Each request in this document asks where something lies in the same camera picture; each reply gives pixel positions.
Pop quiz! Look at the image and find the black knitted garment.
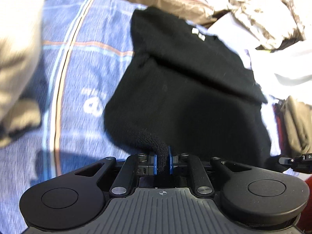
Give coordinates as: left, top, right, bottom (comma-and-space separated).
104, 7, 271, 172

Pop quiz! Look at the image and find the olive folded garment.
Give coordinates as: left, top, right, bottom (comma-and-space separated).
281, 96, 311, 157

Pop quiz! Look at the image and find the white garment at right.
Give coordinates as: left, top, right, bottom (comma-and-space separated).
249, 40, 312, 105

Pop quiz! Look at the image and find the blue plaid bed sheet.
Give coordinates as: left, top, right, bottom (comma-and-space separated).
0, 0, 284, 234

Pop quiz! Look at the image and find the beige patterned crumpled duvet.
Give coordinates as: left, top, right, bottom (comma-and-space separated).
194, 0, 307, 52

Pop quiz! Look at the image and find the grey cloth at left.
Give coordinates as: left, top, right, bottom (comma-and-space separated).
1, 0, 44, 147

